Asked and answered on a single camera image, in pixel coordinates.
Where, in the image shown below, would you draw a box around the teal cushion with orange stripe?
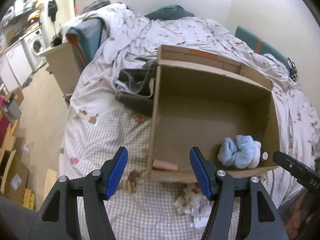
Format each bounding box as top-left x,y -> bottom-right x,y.
234,26 -> 292,71

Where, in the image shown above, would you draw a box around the white washing machine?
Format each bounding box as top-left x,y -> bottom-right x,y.
22,27 -> 46,72

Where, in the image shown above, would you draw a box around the teal pillow at headboard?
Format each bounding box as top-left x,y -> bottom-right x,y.
146,4 -> 195,21

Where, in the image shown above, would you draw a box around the dark grey garment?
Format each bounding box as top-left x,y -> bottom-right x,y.
115,60 -> 158,116

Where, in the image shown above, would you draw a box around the cardboard box on floor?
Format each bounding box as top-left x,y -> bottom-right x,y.
1,150 -> 29,205

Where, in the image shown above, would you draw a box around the light blue fluffy sock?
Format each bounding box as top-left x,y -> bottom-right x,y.
217,135 -> 261,169

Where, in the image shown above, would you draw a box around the patterned white duvet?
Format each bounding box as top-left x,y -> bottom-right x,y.
58,3 -> 320,240

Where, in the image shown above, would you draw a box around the brown cardboard box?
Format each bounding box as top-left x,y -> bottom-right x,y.
147,44 -> 280,183

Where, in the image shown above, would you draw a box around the small clear plastic packet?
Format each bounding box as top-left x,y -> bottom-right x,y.
191,202 -> 212,229

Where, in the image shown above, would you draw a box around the black hanging garment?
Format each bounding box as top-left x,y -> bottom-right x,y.
48,0 -> 58,22

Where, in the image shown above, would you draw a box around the white lace scrunchie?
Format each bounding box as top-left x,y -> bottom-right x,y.
174,183 -> 213,217

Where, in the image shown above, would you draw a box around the wooden bedside cabinet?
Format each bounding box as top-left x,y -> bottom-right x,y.
40,43 -> 86,94

